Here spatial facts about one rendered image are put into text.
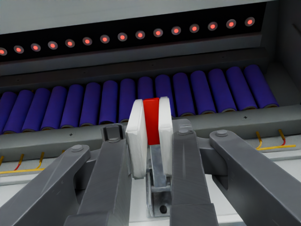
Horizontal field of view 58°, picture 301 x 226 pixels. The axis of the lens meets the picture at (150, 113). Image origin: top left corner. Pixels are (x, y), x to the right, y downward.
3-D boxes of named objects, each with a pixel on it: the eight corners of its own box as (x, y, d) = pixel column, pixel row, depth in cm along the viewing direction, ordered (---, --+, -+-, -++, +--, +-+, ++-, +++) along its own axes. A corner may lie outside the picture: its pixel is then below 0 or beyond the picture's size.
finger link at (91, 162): (128, 185, 13) (70, 191, 14) (135, 145, 18) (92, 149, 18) (124, 158, 13) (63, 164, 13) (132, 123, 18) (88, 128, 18)
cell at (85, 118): (103, 92, 33) (98, 134, 28) (88, 94, 33) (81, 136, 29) (99, 80, 32) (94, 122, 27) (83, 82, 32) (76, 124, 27)
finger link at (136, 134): (145, 179, 15) (132, 180, 15) (148, 134, 22) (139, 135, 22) (139, 129, 14) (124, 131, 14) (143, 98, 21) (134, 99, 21)
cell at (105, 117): (119, 90, 33) (118, 132, 28) (105, 92, 33) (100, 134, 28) (116, 79, 32) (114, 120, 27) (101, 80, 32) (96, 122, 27)
